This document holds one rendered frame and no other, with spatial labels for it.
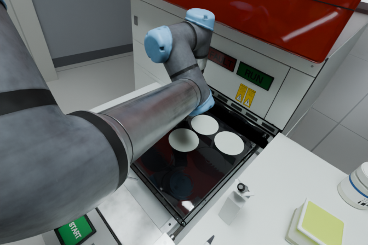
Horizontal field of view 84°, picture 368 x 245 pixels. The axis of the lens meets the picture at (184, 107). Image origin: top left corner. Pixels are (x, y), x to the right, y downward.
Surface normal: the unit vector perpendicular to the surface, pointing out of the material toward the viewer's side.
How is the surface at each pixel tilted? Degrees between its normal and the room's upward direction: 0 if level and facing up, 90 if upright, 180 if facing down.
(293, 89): 90
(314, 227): 0
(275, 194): 0
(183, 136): 0
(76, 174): 64
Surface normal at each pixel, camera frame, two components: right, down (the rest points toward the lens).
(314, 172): 0.11, -0.75
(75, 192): 0.84, 0.24
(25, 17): 0.62, 0.56
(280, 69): -0.70, 0.40
